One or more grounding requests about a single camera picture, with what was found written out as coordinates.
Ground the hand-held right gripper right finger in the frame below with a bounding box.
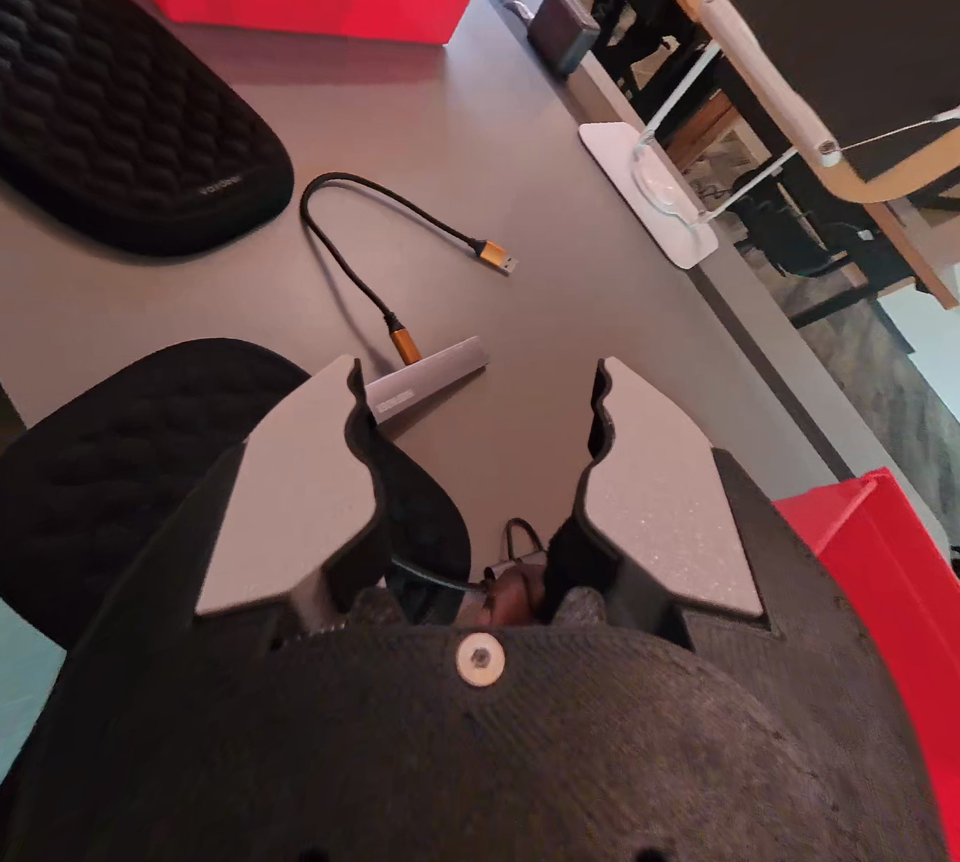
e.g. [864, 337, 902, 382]
[541, 357, 766, 622]

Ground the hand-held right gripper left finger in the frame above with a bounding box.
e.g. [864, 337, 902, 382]
[195, 354, 395, 640]

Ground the person's left hand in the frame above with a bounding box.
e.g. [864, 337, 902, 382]
[486, 566, 549, 628]

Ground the black quilted cushion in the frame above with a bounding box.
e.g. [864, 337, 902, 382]
[0, 0, 295, 257]
[0, 337, 472, 649]

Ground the black office chair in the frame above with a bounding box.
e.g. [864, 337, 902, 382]
[731, 187, 875, 278]

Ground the dark grey box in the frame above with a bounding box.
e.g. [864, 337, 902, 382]
[526, 0, 603, 77]

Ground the thin black cable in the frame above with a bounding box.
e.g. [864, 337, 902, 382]
[390, 517, 549, 592]

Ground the black cable with orange plugs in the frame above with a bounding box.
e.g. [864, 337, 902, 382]
[300, 172, 520, 367]

